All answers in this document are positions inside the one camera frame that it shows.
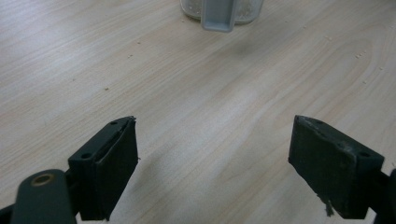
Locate clear seasoning jar grey lid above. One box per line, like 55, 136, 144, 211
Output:
179, 0, 264, 34

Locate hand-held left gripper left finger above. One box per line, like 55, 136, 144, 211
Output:
67, 116, 139, 222

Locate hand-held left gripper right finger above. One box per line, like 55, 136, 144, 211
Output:
288, 114, 386, 220

